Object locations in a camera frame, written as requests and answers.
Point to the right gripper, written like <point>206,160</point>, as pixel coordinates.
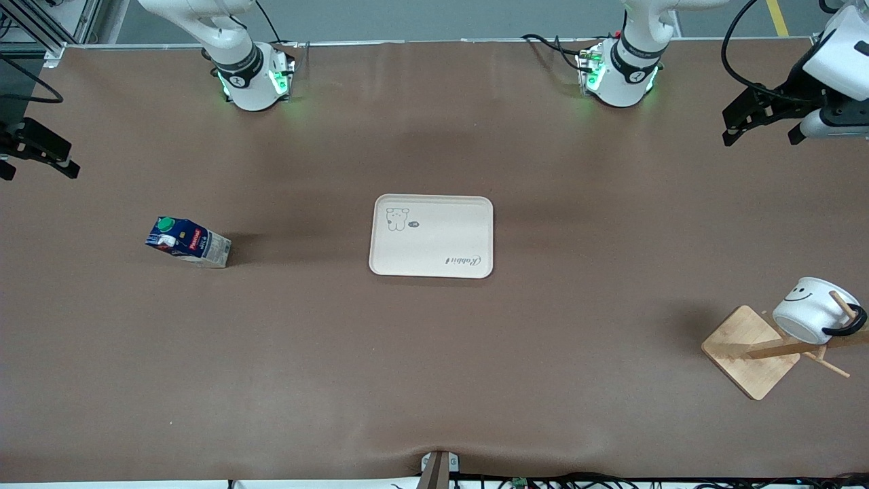
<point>15,141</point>

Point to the metal camera mount clamp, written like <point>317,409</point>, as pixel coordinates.
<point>438,472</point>

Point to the beige rabbit print tray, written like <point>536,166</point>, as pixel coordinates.
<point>434,238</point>

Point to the wooden mug stand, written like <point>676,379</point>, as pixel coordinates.
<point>747,353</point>

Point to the aluminium frame profile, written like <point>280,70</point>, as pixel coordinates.
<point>85,20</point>

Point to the blue milk carton green cap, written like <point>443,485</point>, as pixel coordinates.
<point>197,244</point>

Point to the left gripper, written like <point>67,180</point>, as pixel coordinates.
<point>802,94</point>

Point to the brown table cover sheet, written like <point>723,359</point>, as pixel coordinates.
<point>434,380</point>

